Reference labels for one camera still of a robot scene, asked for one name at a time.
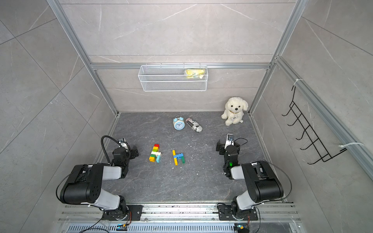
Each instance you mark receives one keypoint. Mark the blue alarm clock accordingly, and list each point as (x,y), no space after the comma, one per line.
(178,123)

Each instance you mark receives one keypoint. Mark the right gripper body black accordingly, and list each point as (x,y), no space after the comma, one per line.
(222,150)

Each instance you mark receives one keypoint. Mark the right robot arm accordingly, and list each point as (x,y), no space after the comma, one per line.
(262,183)

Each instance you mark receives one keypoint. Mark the black wire hook rack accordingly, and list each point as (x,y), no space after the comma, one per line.
(309,132)

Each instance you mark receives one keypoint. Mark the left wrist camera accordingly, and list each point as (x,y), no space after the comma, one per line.
(124,144)

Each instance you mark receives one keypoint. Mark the blue long lego brick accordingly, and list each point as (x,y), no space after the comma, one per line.
(179,156)

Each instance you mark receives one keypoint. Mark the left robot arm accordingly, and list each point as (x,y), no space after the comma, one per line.
(83,186)

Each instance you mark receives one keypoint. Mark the yellow sponge in basket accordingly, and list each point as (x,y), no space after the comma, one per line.
(195,73)

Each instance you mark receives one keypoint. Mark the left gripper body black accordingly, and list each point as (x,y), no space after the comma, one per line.
(133,155)

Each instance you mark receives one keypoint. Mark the aluminium mounting rail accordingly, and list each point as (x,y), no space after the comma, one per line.
(200,212)

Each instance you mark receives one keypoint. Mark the white plush dog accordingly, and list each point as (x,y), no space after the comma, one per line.
(234,111)

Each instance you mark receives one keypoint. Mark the white wire mesh basket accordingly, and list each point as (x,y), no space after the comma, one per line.
(158,78)

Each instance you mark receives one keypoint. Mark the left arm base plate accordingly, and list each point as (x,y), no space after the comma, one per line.
(126,213)

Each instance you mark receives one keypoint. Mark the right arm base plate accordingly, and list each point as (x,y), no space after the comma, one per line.
(230,212)

